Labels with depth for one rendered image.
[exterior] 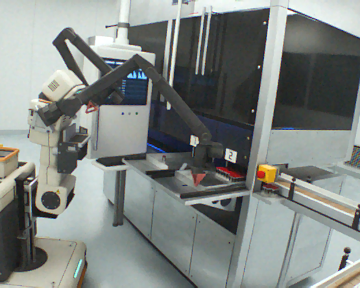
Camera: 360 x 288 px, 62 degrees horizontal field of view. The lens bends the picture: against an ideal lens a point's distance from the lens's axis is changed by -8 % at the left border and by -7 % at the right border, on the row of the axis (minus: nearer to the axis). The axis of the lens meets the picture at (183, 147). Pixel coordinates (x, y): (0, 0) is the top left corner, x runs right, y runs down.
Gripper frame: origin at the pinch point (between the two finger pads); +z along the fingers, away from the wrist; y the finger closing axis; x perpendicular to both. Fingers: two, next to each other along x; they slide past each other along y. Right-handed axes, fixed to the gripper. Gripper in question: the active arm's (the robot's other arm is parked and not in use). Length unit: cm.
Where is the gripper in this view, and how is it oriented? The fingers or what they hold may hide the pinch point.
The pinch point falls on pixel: (195, 184)
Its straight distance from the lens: 157.6
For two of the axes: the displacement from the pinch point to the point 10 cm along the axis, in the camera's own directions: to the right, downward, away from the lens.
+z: -1.5, 9.7, 2.0
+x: -5.4, -2.5, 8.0
